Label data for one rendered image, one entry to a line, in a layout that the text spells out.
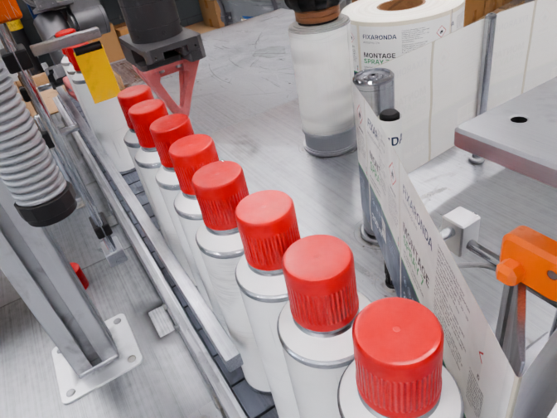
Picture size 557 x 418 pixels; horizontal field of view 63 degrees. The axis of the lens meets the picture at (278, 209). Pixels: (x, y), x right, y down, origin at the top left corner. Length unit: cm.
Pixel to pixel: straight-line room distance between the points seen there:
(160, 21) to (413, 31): 40
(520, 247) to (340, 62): 47
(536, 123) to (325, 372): 14
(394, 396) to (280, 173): 52
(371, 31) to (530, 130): 62
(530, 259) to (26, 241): 38
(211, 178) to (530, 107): 18
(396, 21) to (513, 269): 60
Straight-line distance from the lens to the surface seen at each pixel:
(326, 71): 64
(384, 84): 43
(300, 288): 20
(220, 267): 30
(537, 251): 20
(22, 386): 60
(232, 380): 43
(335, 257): 21
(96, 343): 53
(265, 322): 27
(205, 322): 36
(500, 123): 18
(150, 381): 52
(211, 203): 28
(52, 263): 46
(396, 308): 18
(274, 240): 24
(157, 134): 37
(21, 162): 30
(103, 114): 75
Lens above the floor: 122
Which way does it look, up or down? 35 degrees down
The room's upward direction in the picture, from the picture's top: 12 degrees counter-clockwise
